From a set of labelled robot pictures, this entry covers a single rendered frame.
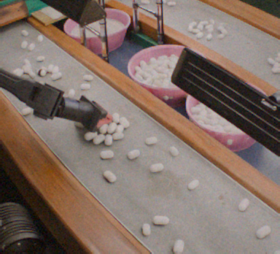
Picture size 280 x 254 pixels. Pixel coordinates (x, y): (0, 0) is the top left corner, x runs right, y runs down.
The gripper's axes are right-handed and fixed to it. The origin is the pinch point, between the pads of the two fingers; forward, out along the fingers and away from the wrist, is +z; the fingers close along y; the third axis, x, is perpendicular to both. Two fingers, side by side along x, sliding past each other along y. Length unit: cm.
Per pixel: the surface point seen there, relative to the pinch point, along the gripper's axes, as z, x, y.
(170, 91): 17.2, -13.1, -0.6
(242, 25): 60, -45, 17
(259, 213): 6, -3, -52
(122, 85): 8.8, -7.8, 9.9
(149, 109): 7.9, -7.1, -4.7
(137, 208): -10.0, 9.6, -30.6
